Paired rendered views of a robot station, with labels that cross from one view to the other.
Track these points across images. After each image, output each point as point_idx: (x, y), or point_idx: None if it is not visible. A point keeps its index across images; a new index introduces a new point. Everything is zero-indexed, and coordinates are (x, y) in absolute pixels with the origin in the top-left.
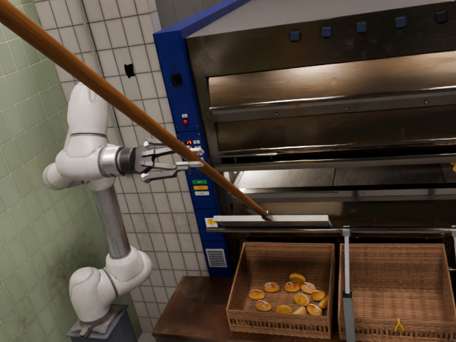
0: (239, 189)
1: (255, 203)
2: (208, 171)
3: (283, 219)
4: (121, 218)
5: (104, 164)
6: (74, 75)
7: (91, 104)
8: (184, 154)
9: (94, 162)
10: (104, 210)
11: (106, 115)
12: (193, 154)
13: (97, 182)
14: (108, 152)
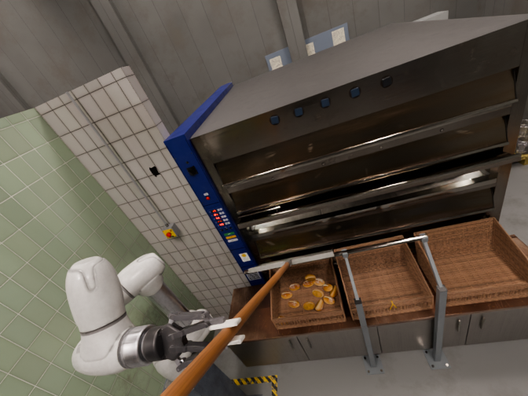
0: (272, 281)
1: (283, 271)
2: (248, 317)
3: (300, 262)
4: (177, 302)
5: (127, 363)
6: None
7: (92, 293)
8: (221, 353)
9: (115, 362)
10: (161, 305)
11: (118, 292)
12: (229, 337)
13: (147, 291)
14: (128, 347)
